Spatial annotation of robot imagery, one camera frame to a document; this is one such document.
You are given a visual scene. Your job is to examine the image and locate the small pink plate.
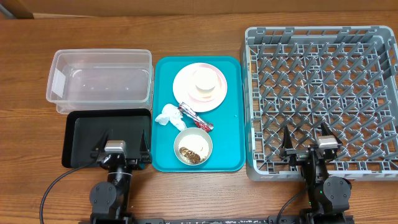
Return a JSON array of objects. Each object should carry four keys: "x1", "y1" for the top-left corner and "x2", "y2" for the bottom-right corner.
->
[{"x1": 188, "y1": 72, "x2": 221, "y2": 101}]

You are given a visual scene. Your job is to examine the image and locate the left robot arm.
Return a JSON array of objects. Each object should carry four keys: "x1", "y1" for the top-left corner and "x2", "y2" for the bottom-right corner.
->
[{"x1": 90, "y1": 149, "x2": 152, "y2": 224}]

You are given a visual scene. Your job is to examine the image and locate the grey bowl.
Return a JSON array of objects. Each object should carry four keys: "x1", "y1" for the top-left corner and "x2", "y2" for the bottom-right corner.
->
[{"x1": 174, "y1": 128, "x2": 213, "y2": 166}]

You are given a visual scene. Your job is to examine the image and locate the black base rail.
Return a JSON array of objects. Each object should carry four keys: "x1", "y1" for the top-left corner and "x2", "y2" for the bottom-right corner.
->
[{"x1": 79, "y1": 214, "x2": 355, "y2": 224}]

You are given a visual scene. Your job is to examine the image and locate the brown food piece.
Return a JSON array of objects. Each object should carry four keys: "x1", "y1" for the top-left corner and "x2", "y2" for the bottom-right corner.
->
[{"x1": 179, "y1": 147, "x2": 201, "y2": 164}]

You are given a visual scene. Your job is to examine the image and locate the white rice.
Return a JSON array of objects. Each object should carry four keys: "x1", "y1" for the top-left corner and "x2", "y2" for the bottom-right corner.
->
[{"x1": 178, "y1": 134, "x2": 210, "y2": 164}]

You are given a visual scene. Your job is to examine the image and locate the grey dishwasher rack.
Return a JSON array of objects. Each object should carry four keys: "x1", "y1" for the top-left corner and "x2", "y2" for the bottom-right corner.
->
[{"x1": 241, "y1": 26, "x2": 397, "y2": 181}]

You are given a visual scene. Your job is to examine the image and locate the white tissue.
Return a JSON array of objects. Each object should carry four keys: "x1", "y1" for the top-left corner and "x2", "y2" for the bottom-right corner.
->
[{"x1": 155, "y1": 103, "x2": 187, "y2": 131}]

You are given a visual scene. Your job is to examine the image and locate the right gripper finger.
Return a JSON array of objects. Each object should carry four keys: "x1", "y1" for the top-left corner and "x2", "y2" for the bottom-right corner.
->
[
  {"x1": 282, "y1": 126, "x2": 293, "y2": 150},
  {"x1": 320, "y1": 122, "x2": 342, "y2": 145}
]

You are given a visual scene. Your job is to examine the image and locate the clear plastic bin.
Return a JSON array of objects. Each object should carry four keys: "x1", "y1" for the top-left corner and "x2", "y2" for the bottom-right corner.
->
[{"x1": 46, "y1": 49, "x2": 154, "y2": 114}]

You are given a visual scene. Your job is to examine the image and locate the white paper cup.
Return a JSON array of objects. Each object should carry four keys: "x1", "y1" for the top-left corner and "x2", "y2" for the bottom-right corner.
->
[{"x1": 193, "y1": 68, "x2": 218, "y2": 93}]

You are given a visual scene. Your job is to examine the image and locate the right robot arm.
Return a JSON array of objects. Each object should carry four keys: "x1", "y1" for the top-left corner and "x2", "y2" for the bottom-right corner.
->
[{"x1": 276, "y1": 123, "x2": 354, "y2": 223}]

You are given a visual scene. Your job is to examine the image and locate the teal serving tray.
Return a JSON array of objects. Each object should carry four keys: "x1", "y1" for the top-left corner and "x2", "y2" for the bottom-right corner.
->
[{"x1": 151, "y1": 56, "x2": 246, "y2": 172}]

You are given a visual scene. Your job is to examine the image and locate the red snack wrapper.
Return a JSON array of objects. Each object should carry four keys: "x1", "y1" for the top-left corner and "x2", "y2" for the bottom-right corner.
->
[{"x1": 178, "y1": 102, "x2": 214, "y2": 133}]

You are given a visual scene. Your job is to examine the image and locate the large pink plate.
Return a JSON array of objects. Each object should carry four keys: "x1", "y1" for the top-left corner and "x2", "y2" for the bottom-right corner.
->
[{"x1": 173, "y1": 63, "x2": 228, "y2": 113}]

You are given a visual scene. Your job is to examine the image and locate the black plastic tray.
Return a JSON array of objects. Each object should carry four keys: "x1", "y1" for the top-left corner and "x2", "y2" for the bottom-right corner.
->
[{"x1": 62, "y1": 109, "x2": 152, "y2": 169}]

